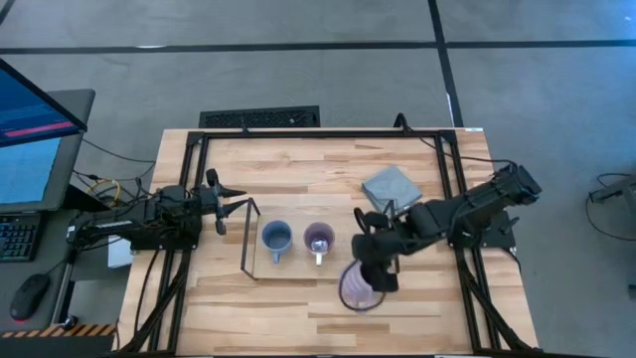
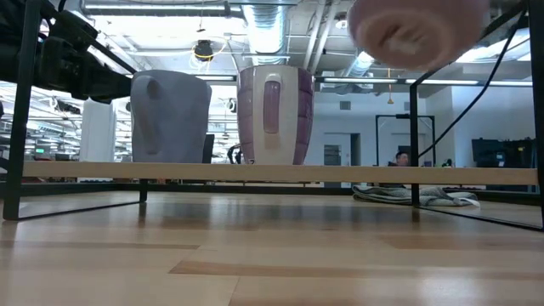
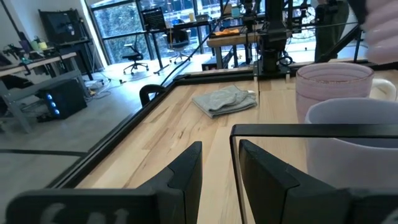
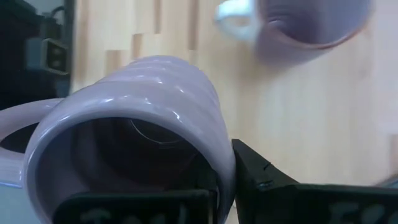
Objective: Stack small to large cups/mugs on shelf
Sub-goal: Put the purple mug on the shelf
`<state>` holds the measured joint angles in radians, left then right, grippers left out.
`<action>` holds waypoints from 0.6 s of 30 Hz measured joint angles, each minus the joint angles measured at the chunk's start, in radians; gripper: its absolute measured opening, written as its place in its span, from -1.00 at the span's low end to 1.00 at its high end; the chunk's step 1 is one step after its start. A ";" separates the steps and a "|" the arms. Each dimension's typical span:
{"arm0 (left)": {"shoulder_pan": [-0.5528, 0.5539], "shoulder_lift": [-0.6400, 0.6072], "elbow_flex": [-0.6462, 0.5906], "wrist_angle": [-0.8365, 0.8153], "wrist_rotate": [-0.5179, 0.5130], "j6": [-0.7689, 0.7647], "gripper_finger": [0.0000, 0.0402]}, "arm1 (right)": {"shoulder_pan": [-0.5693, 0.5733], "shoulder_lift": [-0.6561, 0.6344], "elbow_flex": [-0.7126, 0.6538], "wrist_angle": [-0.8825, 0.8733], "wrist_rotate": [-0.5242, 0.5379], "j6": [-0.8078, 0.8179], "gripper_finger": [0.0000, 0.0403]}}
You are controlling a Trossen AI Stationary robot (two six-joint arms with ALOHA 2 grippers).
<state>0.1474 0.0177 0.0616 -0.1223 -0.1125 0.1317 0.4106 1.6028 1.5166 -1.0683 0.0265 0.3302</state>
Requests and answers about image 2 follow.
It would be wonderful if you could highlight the black aluminium table frame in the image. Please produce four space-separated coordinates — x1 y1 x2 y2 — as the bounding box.
0 181 544 206

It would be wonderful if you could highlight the dark background monitor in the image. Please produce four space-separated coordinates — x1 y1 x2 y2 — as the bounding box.
470 137 537 169

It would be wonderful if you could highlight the thin black cable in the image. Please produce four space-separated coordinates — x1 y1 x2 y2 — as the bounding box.
418 23 530 161

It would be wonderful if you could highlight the pink ceramic mug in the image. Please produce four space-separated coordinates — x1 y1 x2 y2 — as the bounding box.
347 0 490 71

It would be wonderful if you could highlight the grey folded cloth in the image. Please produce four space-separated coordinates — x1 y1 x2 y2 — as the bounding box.
351 184 481 208

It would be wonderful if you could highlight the ceiling mounted black camera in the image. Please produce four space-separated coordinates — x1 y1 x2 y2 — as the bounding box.
193 39 215 63

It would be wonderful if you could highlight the black wire rack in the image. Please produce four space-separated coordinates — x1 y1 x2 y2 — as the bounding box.
2 0 544 233

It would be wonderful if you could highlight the blue ceramic mug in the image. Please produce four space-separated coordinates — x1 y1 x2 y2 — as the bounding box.
130 70 213 164

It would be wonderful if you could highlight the black background rig frame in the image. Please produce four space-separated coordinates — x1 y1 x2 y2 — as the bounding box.
375 113 436 167

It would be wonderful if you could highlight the person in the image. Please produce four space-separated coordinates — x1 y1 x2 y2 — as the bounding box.
387 150 411 167

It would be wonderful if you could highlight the silver ceiling air duct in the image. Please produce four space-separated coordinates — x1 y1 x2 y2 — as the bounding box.
241 0 295 65

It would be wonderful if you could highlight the purple and white mug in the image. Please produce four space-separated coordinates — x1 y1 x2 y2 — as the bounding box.
236 64 316 167

